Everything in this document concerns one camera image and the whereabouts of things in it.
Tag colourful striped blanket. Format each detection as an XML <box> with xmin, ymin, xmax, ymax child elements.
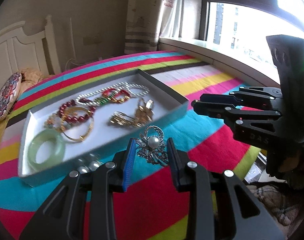
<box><xmin>0</xmin><ymin>51</ymin><xmax>259</xmax><ymax>239</ymax></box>

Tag red cord gold bracelet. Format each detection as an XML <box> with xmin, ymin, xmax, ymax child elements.
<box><xmin>94</xmin><ymin>87</ymin><xmax>131</xmax><ymax>105</ymax></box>

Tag large gold safety pin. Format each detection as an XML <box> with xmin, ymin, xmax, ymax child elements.
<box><xmin>109</xmin><ymin>111</ymin><xmax>144</xmax><ymax>127</ymax></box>

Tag white pearl necklace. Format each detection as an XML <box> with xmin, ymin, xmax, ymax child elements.
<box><xmin>75</xmin><ymin>81</ymin><xmax>150</xmax><ymax>106</ymax></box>

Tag green jade bangle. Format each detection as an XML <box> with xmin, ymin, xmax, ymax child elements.
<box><xmin>27</xmin><ymin>129</ymin><xmax>66</xmax><ymax>171</ymax></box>

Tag multicolour stone bead bracelet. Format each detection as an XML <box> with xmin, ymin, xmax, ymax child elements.
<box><xmin>43</xmin><ymin>113</ymin><xmax>62</xmax><ymax>132</ymax></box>

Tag dark red bead bracelet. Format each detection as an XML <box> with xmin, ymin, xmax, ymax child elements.
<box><xmin>57</xmin><ymin>99</ymin><xmax>98</xmax><ymax>124</ymax></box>

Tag white window sill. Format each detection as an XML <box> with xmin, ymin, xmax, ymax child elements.
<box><xmin>159</xmin><ymin>37</ymin><xmax>280</xmax><ymax>88</ymax></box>

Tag window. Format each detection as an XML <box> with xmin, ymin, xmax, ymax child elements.
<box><xmin>199</xmin><ymin>0</ymin><xmax>304</xmax><ymax>82</ymax></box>

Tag white shallow jewelry box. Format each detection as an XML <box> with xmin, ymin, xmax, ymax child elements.
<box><xmin>18</xmin><ymin>70</ymin><xmax>188</xmax><ymax>186</ymax></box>

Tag round patterned cushion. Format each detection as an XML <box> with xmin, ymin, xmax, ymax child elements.
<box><xmin>0</xmin><ymin>72</ymin><xmax>22</xmax><ymax>121</ymax></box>

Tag white patterned curtain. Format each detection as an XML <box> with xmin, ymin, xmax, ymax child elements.
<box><xmin>124</xmin><ymin>0</ymin><xmax>202</xmax><ymax>54</ymax></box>

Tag gold bangle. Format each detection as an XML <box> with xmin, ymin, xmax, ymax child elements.
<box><xmin>60</xmin><ymin>106</ymin><xmax>95</xmax><ymax>142</ymax></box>

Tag white bed headboard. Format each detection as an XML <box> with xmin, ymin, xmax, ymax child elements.
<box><xmin>0</xmin><ymin>15</ymin><xmax>61</xmax><ymax>82</ymax></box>

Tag gold ring brooch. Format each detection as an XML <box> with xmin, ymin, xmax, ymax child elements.
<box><xmin>134</xmin><ymin>98</ymin><xmax>154</xmax><ymax>126</ymax></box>

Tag pearl earrings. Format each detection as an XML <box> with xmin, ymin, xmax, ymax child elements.
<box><xmin>75</xmin><ymin>153</ymin><xmax>102</xmax><ymax>174</ymax></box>

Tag silver pearl brooch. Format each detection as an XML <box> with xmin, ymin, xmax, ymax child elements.
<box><xmin>135</xmin><ymin>126</ymin><xmax>169</xmax><ymax>166</ymax></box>

